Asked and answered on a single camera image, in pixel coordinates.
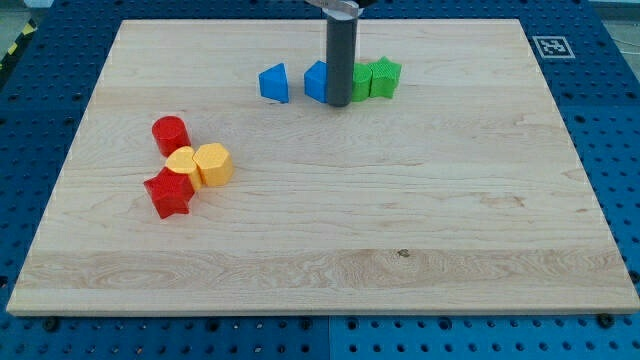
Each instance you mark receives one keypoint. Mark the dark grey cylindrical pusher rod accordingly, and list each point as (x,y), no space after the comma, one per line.
(341,31)

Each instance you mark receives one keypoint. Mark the silver clamp on rod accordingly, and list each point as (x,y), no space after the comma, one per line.
(338,8)

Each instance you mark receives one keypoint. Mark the green star block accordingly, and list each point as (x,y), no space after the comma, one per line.
(385,76)

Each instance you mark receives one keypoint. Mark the red star block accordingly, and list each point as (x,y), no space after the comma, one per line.
(170,192)

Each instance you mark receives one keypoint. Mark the blue cube block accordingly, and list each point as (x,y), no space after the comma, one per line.
(315,82)

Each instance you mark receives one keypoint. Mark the blue triangular block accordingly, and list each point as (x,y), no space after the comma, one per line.
(273,83)

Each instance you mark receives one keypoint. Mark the yellow hexagon block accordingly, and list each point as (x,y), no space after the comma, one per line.
(214,163)

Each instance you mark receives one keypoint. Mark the red cylinder block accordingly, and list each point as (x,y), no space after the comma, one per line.
(170,133)

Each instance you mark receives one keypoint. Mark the light wooden board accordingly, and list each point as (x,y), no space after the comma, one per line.
(461,195)

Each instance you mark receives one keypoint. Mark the yellow heart block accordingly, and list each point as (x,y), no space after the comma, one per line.
(181,162)

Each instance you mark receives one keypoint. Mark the white fiducial marker tag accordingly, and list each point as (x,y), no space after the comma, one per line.
(553,47)

